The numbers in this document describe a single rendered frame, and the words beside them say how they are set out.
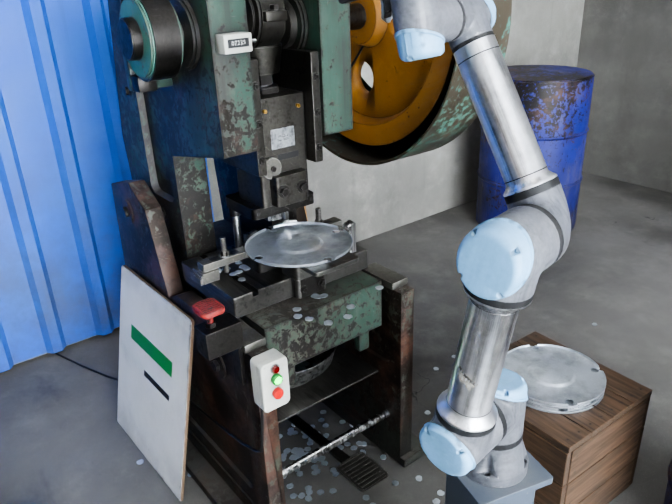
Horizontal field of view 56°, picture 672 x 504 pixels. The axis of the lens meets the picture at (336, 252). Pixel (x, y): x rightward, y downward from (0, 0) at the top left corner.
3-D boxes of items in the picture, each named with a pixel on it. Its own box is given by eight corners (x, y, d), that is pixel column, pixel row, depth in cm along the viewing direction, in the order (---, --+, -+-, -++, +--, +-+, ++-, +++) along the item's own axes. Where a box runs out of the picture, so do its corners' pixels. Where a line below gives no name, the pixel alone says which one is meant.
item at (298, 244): (310, 216, 188) (310, 214, 187) (374, 245, 167) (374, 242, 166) (225, 243, 172) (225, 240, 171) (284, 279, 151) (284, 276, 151)
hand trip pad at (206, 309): (230, 334, 147) (227, 306, 144) (207, 344, 143) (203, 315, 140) (216, 323, 152) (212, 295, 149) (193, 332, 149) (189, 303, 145)
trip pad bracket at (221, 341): (249, 385, 156) (241, 317, 148) (214, 401, 151) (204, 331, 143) (237, 374, 160) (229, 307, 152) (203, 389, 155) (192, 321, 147)
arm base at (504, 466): (542, 474, 135) (547, 438, 131) (482, 497, 130) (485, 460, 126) (500, 431, 148) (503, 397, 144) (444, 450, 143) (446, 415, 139)
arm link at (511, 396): (534, 425, 135) (540, 372, 129) (501, 458, 126) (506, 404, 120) (485, 401, 142) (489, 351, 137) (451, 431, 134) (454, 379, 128)
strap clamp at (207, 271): (255, 267, 175) (252, 233, 170) (201, 286, 166) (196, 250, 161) (244, 260, 179) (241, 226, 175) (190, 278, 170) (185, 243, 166)
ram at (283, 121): (319, 199, 169) (313, 87, 156) (272, 213, 161) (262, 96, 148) (283, 184, 181) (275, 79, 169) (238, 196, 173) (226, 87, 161)
